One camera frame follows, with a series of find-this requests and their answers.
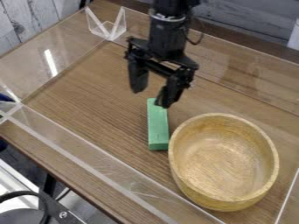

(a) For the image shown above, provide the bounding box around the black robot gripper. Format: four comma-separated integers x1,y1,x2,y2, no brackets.
126,8,199,109

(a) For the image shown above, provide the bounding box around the green rectangular block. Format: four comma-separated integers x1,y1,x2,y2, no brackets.
147,98,170,151

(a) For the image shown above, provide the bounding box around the light wooden bowl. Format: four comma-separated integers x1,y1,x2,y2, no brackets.
169,113,280,212

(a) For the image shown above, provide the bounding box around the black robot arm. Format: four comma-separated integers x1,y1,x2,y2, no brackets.
126,0,202,109

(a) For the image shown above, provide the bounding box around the black table leg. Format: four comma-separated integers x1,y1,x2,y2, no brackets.
43,174,58,197

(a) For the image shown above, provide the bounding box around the clear acrylic corner bracket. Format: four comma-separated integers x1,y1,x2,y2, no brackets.
85,7,127,41

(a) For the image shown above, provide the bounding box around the clear acrylic enclosure wall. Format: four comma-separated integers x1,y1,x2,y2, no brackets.
0,2,299,224

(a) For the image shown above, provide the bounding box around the black metal clamp bracket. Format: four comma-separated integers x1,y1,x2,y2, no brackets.
38,192,87,224

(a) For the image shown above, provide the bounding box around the black cable loop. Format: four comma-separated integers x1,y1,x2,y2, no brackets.
0,190,54,224

